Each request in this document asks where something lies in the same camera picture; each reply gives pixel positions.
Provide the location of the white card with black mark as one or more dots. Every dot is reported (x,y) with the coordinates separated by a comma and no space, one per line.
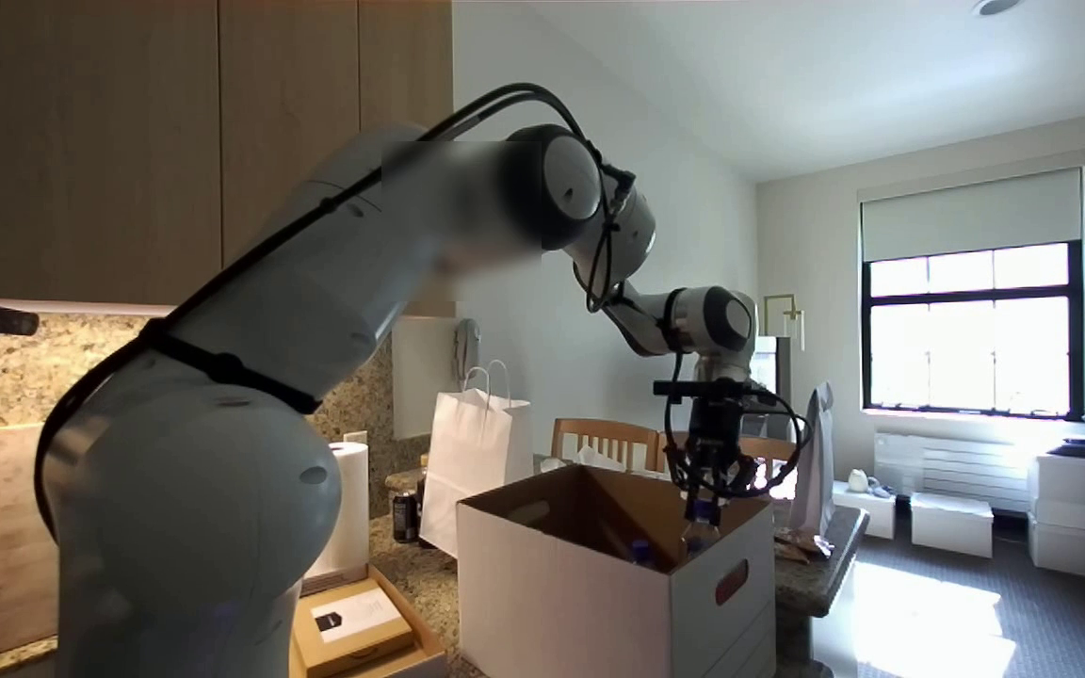
(360,614)

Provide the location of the white paper shopping bag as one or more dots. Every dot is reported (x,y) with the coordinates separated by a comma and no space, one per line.
(467,465)

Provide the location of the white cardboard storage box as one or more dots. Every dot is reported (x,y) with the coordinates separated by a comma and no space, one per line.
(545,604)

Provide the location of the white radiator cover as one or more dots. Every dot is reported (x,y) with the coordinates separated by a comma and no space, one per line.
(958,473)

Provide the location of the wooden upper kitchen cabinet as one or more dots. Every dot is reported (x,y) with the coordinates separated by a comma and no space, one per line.
(64,139)

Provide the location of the thin metal frame stand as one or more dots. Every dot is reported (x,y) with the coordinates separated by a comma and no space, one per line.
(797,326)

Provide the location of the white hanging cloth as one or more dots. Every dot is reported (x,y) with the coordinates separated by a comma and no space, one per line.
(818,465)

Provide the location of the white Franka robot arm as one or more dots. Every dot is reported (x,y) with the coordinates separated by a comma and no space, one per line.
(188,528)

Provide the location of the tan wooden board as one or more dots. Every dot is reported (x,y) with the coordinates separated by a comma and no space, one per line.
(341,658)

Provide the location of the black framed window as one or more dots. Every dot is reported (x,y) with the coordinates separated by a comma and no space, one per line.
(972,333)

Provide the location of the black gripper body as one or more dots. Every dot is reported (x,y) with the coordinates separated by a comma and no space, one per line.
(724,430)

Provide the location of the round ceiling light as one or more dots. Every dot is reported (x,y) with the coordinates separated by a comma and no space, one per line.
(994,4)

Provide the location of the white storage cube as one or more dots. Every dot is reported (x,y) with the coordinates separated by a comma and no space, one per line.
(869,514)
(951,527)

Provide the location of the white drawer dresser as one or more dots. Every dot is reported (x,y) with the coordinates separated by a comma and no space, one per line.
(1071,514)

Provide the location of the small television screen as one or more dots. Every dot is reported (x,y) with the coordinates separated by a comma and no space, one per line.
(768,365)

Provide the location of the dark jar with tan lid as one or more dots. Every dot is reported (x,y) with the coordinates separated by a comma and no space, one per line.
(408,519)

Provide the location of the white roller blind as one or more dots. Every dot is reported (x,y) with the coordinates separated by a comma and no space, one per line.
(972,213)

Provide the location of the white paper towel roll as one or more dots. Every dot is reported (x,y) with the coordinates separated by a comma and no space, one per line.
(346,514)

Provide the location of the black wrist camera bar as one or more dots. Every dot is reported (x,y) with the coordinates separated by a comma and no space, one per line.
(705,390)

